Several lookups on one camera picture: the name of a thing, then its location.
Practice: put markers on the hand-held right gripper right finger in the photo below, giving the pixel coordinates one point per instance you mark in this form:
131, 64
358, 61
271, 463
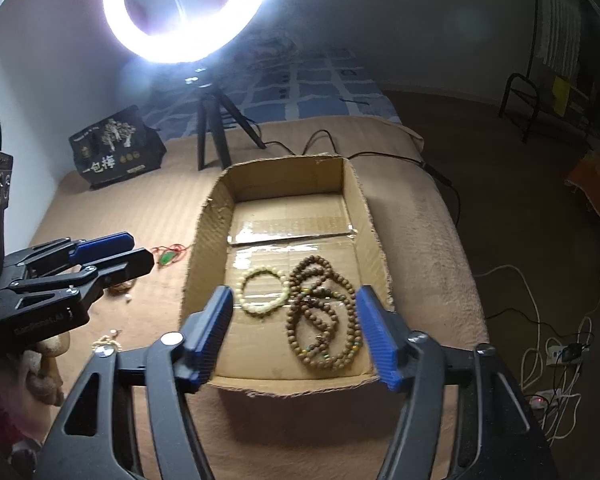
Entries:
380, 340

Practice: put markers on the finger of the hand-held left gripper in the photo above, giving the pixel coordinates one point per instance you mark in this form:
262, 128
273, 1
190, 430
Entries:
125, 266
105, 246

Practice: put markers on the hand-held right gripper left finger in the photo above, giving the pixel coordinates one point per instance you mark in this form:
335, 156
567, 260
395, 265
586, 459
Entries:
207, 340

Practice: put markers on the cardboard box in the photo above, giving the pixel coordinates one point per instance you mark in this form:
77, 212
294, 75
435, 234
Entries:
280, 215

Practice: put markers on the black printed bag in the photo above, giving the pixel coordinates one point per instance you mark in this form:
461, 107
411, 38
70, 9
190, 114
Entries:
115, 150

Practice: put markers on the black tripod stand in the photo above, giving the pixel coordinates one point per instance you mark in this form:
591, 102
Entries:
201, 125

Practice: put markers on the white power strip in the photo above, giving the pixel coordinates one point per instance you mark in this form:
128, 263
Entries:
562, 352

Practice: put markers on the blue checked bedsheet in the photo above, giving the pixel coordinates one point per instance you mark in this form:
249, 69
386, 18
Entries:
320, 90

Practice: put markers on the orange cloth-covered furniture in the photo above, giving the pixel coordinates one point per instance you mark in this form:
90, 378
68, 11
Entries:
597, 180

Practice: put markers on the black metal rack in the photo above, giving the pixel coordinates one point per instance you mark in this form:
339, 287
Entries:
504, 95

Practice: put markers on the yellow box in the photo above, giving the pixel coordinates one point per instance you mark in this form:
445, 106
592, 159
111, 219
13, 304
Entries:
561, 95

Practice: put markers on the white hanging towel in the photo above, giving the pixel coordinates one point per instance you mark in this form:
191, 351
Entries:
560, 25

